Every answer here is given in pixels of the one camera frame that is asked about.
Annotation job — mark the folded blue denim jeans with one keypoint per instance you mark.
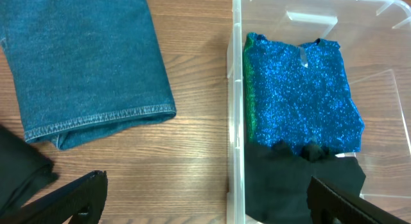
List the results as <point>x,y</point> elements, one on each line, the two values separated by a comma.
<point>84,69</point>

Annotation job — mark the clear plastic storage container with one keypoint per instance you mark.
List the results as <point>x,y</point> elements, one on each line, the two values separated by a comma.
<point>374,38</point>

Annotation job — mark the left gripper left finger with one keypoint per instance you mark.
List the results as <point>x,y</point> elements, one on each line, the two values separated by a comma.
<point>81,201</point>

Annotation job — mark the black cloth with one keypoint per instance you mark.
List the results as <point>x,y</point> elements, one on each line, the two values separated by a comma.
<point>24,172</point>
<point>277,180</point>

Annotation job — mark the blue glitter fabric garment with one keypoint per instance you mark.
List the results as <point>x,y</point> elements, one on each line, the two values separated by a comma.
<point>299,95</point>

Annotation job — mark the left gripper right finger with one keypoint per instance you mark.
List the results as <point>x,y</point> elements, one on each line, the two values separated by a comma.
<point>329,204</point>

